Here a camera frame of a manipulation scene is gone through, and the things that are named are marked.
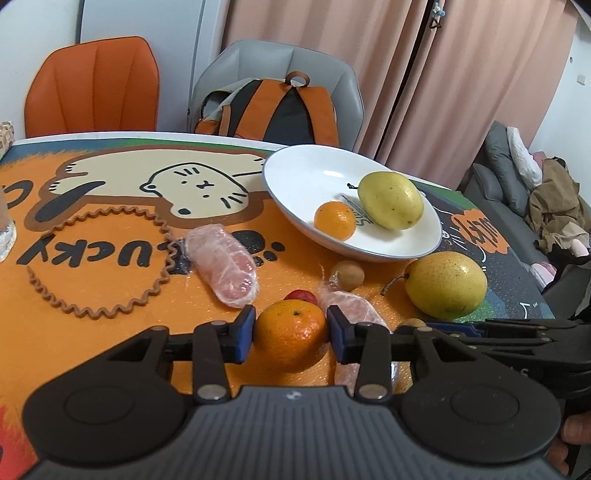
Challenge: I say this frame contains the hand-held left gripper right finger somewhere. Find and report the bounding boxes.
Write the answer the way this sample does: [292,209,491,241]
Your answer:
[327,305,462,401]

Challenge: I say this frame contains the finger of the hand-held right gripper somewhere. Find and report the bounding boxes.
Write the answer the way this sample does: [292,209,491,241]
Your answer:
[427,318,555,340]
[455,336,555,356]

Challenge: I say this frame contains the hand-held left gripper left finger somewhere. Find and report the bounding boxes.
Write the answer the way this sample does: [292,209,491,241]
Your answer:
[104,306,256,406]

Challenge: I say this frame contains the plastic-wrapped pink grapefruit piece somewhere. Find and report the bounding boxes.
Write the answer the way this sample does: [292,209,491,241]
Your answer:
[185,224,258,309]
[318,291,402,388]

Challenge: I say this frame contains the large orange mandarin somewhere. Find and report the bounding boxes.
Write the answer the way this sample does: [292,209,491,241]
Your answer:
[254,300,329,374]

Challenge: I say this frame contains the yellow pear with long stem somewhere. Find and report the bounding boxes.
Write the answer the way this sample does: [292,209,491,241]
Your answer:
[381,251,489,320]

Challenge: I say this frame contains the small red fruit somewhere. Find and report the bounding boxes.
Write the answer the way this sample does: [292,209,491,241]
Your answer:
[284,289,319,306]

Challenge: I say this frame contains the small brown round fruit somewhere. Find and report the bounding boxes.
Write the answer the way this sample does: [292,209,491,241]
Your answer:
[330,260,365,292]

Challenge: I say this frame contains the white round plate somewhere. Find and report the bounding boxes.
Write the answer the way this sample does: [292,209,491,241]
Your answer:
[262,144,443,263]

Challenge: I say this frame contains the person's right hand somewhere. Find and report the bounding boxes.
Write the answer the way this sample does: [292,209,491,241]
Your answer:
[547,414,591,477]

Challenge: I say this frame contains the pink soft item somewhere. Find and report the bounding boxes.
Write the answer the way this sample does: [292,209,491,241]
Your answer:
[531,261,558,285]

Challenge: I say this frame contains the grey sofa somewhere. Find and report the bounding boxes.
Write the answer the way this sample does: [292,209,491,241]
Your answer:
[462,121,557,296]

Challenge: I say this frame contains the small orange mandarin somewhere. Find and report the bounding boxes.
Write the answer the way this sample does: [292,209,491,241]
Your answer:
[314,201,357,241]

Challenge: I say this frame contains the printed cat table mat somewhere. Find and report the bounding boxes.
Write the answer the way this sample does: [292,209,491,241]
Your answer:
[0,134,557,467]

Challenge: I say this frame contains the yellow pear with brown mark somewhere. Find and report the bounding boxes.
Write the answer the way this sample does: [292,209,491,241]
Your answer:
[347,171,424,230]

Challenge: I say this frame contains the brown clothes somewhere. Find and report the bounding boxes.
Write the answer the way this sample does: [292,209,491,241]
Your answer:
[529,157,591,254]

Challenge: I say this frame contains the grey cushion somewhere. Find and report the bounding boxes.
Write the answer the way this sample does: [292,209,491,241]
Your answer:
[482,121,531,217]

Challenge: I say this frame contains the white and pink pillow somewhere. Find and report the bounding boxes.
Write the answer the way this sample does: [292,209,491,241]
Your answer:
[506,126,544,188]

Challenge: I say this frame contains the orange and black backpack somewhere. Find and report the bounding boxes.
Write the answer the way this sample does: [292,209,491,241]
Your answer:
[194,71,340,147]

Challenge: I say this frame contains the pink curtain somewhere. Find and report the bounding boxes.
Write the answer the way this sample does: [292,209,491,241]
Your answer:
[222,0,580,190]

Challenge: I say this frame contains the clear drinking glass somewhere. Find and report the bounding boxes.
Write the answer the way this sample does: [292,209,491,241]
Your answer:
[0,191,18,261]

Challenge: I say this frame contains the grey chair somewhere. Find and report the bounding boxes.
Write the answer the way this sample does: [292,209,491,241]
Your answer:
[188,39,365,153]

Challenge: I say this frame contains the orange chair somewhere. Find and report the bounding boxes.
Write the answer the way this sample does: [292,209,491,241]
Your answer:
[24,36,161,139]

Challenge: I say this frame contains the white panel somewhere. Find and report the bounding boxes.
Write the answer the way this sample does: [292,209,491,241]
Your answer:
[76,0,232,134]

